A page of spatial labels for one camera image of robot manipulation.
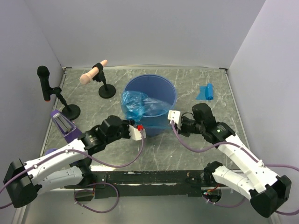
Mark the beige microphone on stand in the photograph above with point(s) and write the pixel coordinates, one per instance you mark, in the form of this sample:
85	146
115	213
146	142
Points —
96	74

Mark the blue plastic trash bin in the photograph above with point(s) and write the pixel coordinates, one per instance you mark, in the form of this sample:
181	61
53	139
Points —
155	86

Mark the black microphone on stand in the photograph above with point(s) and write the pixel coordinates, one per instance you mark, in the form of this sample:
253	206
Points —
70	111

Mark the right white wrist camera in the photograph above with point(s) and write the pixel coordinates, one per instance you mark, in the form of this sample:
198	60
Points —
175	117

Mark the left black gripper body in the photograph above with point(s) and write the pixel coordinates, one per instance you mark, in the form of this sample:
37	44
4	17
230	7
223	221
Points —
123	131

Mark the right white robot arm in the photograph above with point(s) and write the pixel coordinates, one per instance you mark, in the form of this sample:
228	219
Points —
266	190

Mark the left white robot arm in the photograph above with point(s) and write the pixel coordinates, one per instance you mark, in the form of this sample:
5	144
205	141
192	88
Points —
66	166

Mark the purple clear box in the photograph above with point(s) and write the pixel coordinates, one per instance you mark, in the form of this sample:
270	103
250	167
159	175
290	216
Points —
66	127

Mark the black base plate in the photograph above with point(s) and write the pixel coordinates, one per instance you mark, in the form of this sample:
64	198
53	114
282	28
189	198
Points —
148	183

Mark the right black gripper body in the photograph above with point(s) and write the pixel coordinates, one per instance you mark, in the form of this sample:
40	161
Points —
188	126

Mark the purple microphone on stand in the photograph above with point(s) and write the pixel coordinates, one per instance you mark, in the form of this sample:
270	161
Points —
50	151

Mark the aluminium rail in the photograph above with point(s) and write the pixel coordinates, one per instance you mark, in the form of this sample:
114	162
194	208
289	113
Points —
237	181

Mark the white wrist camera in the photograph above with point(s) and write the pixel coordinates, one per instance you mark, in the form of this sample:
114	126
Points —
137	133
175	117

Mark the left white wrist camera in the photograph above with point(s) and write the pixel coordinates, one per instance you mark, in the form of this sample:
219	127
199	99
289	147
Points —
137	133

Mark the blue trash bag roll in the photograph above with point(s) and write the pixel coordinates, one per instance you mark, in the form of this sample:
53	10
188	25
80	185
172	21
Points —
206	92

